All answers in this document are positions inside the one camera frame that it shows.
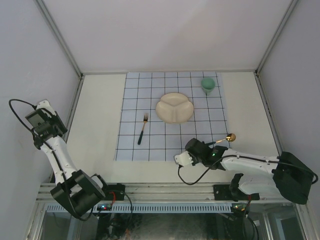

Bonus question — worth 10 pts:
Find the gold spoon green handle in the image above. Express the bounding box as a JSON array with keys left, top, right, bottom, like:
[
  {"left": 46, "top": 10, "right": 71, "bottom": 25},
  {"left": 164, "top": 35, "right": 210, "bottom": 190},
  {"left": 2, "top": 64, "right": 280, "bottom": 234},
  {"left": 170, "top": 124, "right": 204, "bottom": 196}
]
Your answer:
[{"left": 206, "top": 133, "right": 237, "bottom": 146}]

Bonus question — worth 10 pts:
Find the cream divided plate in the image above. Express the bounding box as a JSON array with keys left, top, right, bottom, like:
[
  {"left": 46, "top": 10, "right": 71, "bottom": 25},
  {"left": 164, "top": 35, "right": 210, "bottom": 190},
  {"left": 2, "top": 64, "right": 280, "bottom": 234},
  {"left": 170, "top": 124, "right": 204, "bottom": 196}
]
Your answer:
[{"left": 155, "top": 92, "right": 194, "bottom": 124}]

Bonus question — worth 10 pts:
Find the white black-grid tablecloth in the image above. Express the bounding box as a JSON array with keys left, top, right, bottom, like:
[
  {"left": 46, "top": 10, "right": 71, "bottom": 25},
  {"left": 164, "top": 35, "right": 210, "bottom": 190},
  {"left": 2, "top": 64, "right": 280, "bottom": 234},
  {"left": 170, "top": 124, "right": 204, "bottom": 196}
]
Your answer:
[{"left": 114, "top": 71, "right": 229, "bottom": 162}]

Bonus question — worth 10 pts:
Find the gold fork green handle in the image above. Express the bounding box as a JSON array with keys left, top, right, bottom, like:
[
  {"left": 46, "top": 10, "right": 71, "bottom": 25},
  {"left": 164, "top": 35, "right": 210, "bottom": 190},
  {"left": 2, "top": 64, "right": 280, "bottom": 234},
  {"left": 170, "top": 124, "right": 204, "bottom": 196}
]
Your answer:
[{"left": 137, "top": 113, "right": 149, "bottom": 145}]

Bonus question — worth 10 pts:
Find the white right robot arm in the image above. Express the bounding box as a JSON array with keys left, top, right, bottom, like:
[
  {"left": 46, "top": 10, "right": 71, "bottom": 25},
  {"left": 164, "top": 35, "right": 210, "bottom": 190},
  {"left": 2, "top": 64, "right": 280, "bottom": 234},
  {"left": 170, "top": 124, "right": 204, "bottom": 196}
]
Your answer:
[{"left": 174, "top": 138, "right": 319, "bottom": 205}]

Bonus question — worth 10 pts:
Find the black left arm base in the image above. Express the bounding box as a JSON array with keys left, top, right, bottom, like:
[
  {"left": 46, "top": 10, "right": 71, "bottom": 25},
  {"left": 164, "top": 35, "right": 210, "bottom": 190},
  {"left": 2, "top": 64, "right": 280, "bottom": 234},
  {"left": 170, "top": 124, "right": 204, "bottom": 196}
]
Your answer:
[{"left": 102, "top": 183, "right": 126, "bottom": 201}]

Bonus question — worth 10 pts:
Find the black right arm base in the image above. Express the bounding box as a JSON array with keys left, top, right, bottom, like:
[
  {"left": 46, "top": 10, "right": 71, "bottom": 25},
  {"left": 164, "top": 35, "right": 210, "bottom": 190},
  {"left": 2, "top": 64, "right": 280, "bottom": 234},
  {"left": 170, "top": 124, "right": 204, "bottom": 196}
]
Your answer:
[{"left": 213, "top": 184, "right": 260, "bottom": 202}]

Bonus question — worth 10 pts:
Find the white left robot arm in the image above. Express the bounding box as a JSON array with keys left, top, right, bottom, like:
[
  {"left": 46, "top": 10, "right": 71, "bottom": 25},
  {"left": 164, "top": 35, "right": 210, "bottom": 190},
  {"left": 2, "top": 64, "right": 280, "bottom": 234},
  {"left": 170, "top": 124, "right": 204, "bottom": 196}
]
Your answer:
[{"left": 25, "top": 106, "right": 110, "bottom": 221}]

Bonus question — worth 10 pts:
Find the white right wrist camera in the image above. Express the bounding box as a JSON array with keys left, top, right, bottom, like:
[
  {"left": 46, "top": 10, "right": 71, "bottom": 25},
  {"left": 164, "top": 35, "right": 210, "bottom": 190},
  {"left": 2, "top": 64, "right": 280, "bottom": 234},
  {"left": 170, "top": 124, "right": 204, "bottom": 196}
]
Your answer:
[{"left": 174, "top": 151, "right": 193, "bottom": 167}]

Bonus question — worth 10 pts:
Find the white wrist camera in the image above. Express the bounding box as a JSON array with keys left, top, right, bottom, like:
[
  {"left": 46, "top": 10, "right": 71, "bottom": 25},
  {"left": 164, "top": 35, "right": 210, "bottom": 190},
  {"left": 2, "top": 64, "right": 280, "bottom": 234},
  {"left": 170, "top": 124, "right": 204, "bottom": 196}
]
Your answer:
[
  {"left": 36, "top": 99, "right": 55, "bottom": 115},
  {"left": 174, "top": 151, "right": 193, "bottom": 167}
]

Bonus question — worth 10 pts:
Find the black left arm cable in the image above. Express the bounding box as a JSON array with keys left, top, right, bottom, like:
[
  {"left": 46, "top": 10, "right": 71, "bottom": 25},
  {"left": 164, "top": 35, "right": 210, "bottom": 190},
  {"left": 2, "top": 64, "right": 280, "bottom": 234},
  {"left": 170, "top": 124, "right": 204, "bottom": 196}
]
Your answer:
[{"left": 8, "top": 98, "right": 95, "bottom": 222}]

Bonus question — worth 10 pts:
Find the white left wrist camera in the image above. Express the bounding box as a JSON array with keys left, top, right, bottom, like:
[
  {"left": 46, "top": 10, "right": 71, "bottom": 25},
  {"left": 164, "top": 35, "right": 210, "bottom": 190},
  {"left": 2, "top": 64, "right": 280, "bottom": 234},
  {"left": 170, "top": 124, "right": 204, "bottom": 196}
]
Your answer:
[{"left": 36, "top": 99, "right": 55, "bottom": 115}]

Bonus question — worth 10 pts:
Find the aluminium enclosure frame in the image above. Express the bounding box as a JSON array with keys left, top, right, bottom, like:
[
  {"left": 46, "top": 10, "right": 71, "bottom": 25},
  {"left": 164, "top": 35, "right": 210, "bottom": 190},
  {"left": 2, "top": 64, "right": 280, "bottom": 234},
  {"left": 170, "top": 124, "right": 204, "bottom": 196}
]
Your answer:
[{"left": 34, "top": 0, "right": 303, "bottom": 183}]

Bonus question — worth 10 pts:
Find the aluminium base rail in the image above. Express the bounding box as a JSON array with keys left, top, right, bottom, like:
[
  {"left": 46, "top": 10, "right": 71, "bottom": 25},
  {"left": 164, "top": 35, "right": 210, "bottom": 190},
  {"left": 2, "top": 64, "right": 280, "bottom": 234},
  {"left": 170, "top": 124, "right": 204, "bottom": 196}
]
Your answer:
[{"left": 36, "top": 183, "right": 289, "bottom": 203}]

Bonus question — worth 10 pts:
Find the blue slotted cable duct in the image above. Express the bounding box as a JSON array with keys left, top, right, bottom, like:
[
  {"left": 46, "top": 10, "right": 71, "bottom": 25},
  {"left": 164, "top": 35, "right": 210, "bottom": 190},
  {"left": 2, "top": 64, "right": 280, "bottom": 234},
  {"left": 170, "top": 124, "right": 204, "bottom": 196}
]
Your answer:
[{"left": 46, "top": 202, "right": 231, "bottom": 214}]

